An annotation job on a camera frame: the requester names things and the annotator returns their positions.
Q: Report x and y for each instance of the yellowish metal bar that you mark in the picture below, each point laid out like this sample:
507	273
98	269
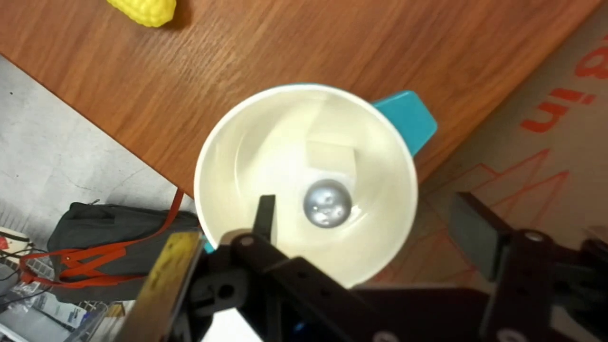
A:
161	285

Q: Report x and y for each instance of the black bag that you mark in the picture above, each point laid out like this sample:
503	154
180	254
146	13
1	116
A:
114	230

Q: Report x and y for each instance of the brown cardboard sheet red print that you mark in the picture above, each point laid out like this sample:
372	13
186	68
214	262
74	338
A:
556	163

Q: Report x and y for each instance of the silver round object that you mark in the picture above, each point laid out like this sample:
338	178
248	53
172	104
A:
326	201

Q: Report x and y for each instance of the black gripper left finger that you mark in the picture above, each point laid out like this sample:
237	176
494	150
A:
285	277

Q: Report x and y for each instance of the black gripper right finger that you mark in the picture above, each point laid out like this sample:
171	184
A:
532	285

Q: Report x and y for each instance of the yellow toy corn cob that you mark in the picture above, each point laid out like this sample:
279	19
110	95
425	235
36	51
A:
144	9

